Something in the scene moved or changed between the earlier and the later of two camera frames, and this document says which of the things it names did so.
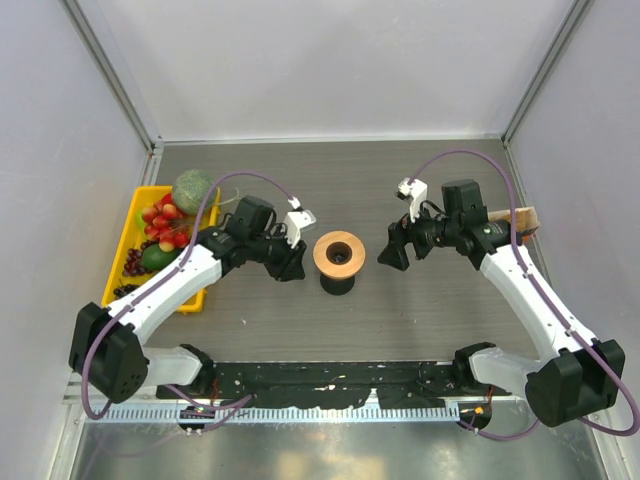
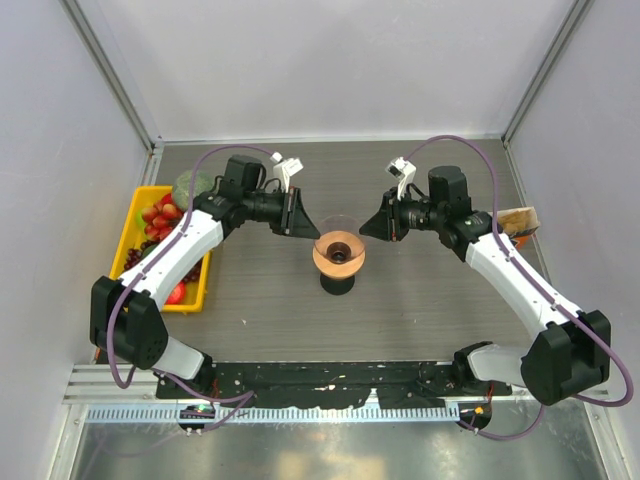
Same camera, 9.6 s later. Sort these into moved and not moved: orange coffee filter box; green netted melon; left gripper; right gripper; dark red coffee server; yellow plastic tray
Moved: left gripper; right gripper
Not moved: yellow plastic tray; green netted melon; dark red coffee server; orange coffee filter box
